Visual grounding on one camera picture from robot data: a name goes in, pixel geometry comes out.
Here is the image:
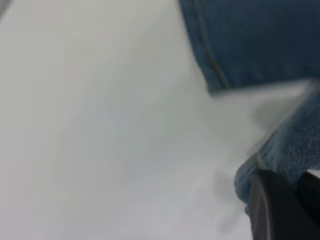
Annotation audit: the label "blue washed denim pants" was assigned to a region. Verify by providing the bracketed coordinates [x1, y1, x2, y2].
[178, 0, 320, 218]

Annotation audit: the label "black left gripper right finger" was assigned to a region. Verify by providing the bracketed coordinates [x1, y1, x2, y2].
[297, 171, 320, 221]

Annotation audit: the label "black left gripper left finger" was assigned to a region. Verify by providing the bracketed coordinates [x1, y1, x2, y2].
[248, 169, 320, 240]

